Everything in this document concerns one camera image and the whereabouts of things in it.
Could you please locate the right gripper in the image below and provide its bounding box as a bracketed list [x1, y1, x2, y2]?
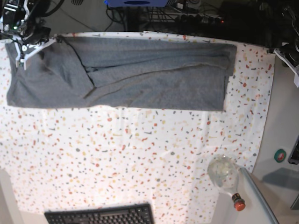
[20, 23, 51, 45]

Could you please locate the grey t-shirt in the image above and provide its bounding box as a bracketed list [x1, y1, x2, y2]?
[5, 37, 237, 111]

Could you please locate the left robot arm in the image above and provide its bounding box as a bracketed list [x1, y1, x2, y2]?
[269, 0, 299, 52]

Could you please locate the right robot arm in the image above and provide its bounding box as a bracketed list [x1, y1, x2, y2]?
[0, 0, 64, 47]

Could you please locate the blue box with oval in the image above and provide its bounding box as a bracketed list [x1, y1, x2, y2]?
[104, 0, 169, 7]

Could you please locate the terrazzo patterned tablecloth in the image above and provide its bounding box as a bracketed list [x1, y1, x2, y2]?
[0, 40, 275, 224]

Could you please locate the black power strip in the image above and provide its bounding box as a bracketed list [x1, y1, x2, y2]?
[175, 14, 225, 25]

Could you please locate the black computer keyboard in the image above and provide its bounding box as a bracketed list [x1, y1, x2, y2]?
[44, 203, 155, 224]

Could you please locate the clear glass bottle red cap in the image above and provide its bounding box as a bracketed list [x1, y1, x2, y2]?
[207, 155, 246, 211]

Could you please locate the green and red tape roll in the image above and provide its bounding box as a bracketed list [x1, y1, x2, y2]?
[274, 149, 286, 163]

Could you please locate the dark phone on table edge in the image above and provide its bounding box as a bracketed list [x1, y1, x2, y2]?
[288, 138, 299, 165]

